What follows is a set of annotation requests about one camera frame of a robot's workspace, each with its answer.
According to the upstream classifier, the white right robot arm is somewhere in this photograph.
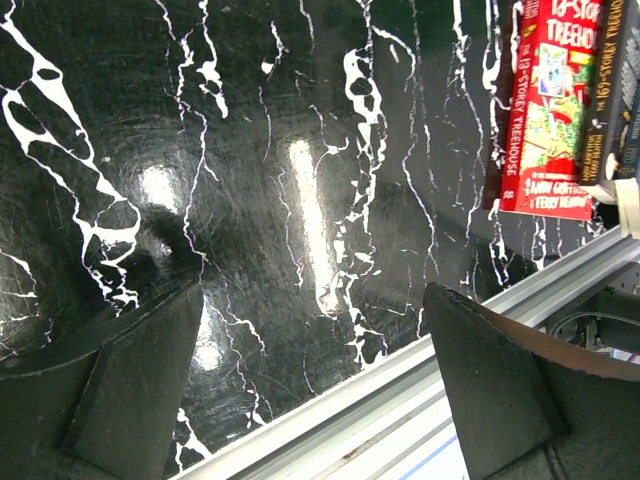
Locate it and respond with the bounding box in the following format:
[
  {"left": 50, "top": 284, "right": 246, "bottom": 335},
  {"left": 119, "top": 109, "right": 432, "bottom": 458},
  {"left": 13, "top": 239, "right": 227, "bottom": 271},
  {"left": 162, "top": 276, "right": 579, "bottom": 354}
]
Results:
[{"left": 598, "top": 178, "right": 639, "bottom": 240}]

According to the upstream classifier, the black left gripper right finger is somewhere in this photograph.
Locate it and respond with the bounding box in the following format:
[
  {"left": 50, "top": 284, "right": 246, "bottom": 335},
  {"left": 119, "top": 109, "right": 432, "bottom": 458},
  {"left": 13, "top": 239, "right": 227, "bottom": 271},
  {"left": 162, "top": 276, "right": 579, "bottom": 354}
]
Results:
[{"left": 424, "top": 283, "right": 639, "bottom": 479}]

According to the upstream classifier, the black paperback book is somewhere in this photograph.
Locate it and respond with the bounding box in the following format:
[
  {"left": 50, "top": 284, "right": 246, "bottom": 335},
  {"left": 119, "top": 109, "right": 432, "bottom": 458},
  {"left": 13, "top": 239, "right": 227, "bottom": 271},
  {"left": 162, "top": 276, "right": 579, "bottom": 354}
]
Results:
[{"left": 579, "top": 1, "right": 639, "bottom": 204}]

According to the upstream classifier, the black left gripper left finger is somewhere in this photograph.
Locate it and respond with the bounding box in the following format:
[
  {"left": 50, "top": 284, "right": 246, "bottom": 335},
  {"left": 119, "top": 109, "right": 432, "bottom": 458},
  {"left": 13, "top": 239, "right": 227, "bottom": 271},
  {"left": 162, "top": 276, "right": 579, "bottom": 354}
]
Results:
[{"left": 1, "top": 282, "right": 204, "bottom": 479}]

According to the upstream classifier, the red treehouse book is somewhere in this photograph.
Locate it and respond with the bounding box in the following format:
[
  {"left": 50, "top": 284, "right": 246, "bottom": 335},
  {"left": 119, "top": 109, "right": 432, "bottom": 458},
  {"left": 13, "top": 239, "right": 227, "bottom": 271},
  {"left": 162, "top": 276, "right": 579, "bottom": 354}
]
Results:
[{"left": 500, "top": 0, "right": 605, "bottom": 221}]

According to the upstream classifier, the aluminium mounting rail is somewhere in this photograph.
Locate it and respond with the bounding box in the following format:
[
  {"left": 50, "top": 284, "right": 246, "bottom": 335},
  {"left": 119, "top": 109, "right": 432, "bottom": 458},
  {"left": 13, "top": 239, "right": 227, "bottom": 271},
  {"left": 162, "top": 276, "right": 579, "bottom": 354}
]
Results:
[{"left": 179, "top": 229, "right": 639, "bottom": 479}]

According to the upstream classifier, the black marbled table mat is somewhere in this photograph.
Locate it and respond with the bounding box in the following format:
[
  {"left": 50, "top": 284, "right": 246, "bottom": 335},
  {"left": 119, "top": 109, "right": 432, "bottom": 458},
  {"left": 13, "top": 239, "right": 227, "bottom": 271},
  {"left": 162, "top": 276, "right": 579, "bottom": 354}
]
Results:
[{"left": 1, "top": 1, "right": 614, "bottom": 478}]

